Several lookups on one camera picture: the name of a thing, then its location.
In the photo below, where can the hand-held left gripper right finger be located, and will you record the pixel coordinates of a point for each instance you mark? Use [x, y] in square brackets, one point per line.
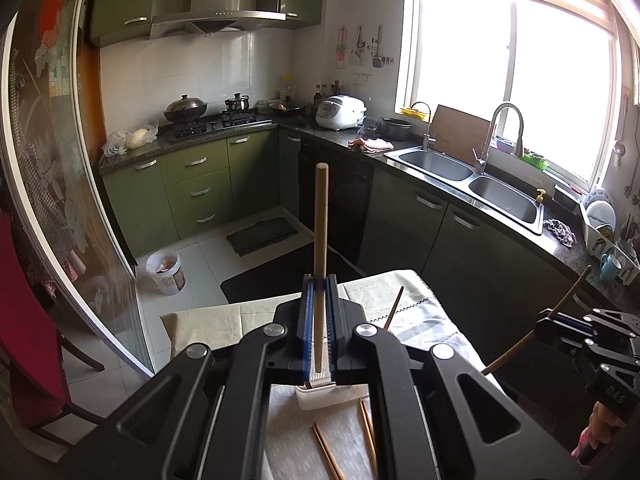
[332, 320]

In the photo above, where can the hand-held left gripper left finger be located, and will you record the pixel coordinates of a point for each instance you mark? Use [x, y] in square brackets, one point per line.
[310, 320]

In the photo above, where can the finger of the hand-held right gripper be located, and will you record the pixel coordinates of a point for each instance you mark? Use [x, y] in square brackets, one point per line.
[567, 344]
[567, 321]

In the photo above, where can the white plastic utensil holder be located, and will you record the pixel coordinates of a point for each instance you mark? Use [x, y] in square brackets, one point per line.
[330, 397]

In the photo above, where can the person's right hand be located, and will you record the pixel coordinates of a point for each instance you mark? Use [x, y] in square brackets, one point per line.
[602, 422]

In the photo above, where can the black floor mat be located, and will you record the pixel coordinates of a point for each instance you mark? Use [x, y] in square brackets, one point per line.
[280, 272]

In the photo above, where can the black stone countertop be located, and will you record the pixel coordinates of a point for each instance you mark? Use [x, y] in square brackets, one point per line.
[560, 255]

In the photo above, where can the blue mug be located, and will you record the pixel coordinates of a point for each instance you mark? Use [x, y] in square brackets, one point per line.
[609, 267]

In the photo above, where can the dark patterned rag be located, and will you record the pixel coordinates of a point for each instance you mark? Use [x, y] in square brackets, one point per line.
[560, 232]

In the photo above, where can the dark grey floor mat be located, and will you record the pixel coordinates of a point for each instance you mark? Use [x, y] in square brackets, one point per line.
[262, 236]

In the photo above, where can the white dish rack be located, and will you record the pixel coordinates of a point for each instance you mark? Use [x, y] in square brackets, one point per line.
[600, 230]

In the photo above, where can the pale checked tablecloth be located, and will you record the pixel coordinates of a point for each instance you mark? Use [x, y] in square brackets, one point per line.
[210, 325]

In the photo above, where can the brass tap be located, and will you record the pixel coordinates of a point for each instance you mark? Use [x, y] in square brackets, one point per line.
[540, 196]

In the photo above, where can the red patterned wooden chopstick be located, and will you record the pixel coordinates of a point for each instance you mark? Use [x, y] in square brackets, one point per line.
[327, 450]

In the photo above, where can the steel double sink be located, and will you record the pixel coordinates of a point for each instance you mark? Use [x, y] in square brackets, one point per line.
[505, 200]

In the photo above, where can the dark base cabinets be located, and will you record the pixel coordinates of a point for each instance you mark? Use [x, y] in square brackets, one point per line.
[450, 240]

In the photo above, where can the white trash bin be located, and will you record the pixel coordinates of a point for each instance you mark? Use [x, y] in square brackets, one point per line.
[165, 272]

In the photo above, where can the green plastic basket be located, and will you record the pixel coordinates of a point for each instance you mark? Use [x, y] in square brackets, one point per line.
[535, 160]

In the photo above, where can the green base cabinets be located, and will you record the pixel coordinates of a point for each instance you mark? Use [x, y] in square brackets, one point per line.
[200, 185]

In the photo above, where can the pink cloth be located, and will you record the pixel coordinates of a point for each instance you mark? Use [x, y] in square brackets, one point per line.
[371, 144]

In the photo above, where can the purple bowl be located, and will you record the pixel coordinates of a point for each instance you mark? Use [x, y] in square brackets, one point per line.
[504, 144]

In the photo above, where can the black cooking pot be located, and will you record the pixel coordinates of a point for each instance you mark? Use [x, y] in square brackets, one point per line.
[398, 130]

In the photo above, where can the white rice cooker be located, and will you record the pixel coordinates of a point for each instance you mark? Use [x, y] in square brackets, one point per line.
[340, 112]

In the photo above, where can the small steel faucet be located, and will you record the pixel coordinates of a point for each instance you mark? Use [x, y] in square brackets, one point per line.
[428, 130]

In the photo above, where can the black frying pan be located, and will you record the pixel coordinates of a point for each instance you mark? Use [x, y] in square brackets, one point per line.
[287, 106]

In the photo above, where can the black gas stove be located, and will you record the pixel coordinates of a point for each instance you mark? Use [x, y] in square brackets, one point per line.
[220, 124]

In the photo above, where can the wooden cutting board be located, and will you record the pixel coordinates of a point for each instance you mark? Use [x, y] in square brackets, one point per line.
[460, 130]

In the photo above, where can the tall steel faucet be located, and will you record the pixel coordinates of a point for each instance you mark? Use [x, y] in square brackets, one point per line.
[502, 110]

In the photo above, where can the yellow sponge holder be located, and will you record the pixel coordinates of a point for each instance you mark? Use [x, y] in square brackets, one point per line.
[415, 111]

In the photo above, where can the condiment bottles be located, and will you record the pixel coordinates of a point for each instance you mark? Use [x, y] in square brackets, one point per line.
[327, 92]

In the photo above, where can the small steel pot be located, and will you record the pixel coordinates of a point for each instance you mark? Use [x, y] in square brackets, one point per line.
[237, 103]

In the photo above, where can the black wok with lid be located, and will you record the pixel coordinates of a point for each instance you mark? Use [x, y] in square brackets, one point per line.
[186, 109]

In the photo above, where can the clear plastic bag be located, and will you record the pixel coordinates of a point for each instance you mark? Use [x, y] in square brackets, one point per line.
[131, 139]

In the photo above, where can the hanging steel measuring cup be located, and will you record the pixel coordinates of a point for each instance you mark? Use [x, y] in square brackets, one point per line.
[380, 57]

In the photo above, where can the kitchen window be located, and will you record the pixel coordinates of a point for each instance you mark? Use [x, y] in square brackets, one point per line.
[500, 60]

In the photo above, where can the hanging red white brush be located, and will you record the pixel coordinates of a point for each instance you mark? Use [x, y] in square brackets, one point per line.
[341, 47]

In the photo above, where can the hanging ladle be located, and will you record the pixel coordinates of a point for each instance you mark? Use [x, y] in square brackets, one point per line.
[358, 47]

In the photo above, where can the red upholstered wooden chair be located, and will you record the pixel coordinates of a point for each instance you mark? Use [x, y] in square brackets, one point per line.
[25, 335]

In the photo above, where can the floral glass sliding door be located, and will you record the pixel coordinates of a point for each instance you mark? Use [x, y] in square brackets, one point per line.
[60, 160]

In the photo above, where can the steel range hood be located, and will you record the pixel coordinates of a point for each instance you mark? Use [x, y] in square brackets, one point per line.
[220, 5]

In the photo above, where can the wall socket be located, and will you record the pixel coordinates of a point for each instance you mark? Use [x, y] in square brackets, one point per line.
[362, 79]

